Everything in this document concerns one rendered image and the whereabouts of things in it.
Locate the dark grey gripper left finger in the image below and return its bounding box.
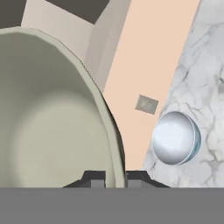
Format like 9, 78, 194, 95
62, 170, 107, 189

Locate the beige bowl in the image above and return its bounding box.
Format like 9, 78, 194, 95
0, 25, 128, 189

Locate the beige wall cabinet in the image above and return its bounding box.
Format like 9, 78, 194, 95
20, 0, 132, 94

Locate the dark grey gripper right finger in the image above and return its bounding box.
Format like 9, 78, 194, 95
125, 170, 172, 189

